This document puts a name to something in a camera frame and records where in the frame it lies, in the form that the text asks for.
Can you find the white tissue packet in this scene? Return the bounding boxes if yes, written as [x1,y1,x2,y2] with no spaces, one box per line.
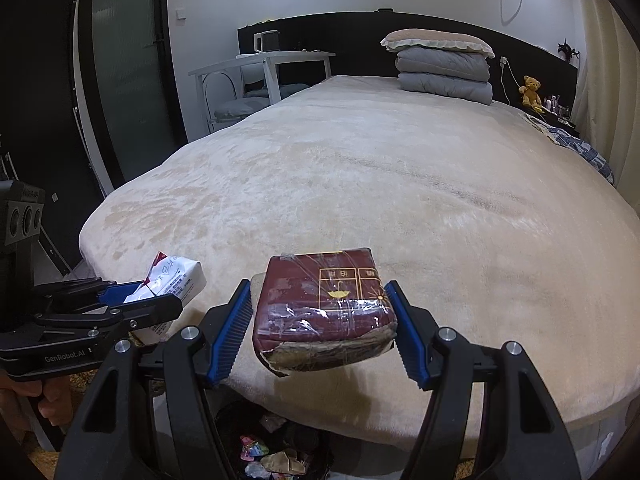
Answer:
[122,251,208,346]

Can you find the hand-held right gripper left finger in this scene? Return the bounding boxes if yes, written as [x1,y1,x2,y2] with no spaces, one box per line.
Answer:
[55,279,255,480]

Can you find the yellow teddy bear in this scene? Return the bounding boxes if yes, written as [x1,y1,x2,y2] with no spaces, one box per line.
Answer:
[517,75,544,110]

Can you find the pile of crumpled wrappers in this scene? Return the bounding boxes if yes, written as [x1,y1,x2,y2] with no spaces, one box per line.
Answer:
[240,412,322,479]

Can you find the person's left hand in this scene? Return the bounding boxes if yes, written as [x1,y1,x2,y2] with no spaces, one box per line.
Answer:
[0,372,77,430]

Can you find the blue patterned cloth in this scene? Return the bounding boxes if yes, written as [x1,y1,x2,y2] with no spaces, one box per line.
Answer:
[522,112,616,185]

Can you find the white side table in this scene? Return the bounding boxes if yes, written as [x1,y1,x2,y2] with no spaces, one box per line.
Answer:
[188,51,336,136]

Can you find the group of small bottles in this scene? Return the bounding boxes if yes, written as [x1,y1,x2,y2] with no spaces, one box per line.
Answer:
[545,94,577,122]

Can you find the beige fleece blanket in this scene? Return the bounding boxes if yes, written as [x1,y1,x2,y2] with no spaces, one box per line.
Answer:
[79,75,636,423]

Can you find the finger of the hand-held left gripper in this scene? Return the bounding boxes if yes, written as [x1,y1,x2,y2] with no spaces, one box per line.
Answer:
[34,280,145,312]
[34,294,184,342]

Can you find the maroon plastic-wrapped box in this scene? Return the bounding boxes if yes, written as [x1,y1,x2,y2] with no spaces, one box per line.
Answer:
[251,246,399,377]

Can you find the white charger with cable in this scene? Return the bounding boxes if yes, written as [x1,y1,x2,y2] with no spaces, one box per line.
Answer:
[499,56,522,107]

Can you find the black headboard panel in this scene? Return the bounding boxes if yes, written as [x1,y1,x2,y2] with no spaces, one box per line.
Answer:
[237,10,581,111]

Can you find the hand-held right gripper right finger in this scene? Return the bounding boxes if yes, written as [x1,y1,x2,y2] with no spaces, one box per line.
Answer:
[384,280,583,480]

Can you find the beige frilled pillow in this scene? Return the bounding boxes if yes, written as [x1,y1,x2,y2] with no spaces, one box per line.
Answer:
[380,28,496,59]

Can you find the black trash bin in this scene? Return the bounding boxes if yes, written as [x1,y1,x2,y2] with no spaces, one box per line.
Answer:
[215,400,337,480]

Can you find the small white table appliance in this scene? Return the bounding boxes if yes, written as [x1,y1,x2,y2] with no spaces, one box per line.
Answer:
[252,31,281,54]

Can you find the grey cushioned chair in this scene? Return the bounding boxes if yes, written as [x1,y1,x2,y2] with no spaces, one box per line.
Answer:
[205,66,312,127]

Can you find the frosted glass door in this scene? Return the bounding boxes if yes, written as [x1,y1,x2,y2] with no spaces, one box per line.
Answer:
[75,0,189,196]

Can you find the cream window curtain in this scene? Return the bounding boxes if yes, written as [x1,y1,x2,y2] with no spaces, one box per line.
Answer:
[569,0,640,201]

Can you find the dark spiky ornament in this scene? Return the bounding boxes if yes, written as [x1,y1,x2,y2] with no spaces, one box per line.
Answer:
[557,38,581,66]

